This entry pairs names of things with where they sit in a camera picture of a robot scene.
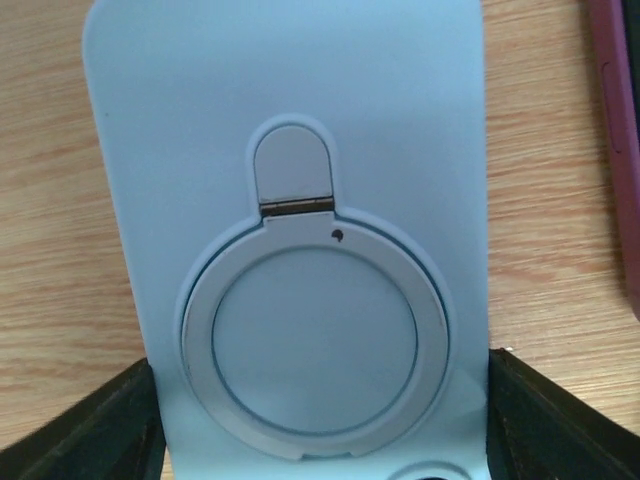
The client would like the light blue card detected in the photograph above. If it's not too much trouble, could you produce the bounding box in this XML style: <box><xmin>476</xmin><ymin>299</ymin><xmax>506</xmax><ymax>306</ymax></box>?
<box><xmin>82</xmin><ymin>1</ymin><xmax>490</xmax><ymax>479</ymax></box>

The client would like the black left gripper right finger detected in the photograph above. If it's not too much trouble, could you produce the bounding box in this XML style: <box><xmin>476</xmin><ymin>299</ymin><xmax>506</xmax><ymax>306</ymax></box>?
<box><xmin>486</xmin><ymin>349</ymin><xmax>639</xmax><ymax>479</ymax></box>

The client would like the purple smartphone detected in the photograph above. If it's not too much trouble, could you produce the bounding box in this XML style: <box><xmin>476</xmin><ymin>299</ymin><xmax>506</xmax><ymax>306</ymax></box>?
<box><xmin>587</xmin><ymin>0</ymin><xmax>639</xmax><ymax>315</ymax></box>

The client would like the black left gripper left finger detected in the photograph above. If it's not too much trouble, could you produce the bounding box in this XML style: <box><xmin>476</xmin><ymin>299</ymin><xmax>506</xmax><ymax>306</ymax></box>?
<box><xmin>1</xmin><ymin>358</ymin><xmax>166</xmax><ymax>479</ymax></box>

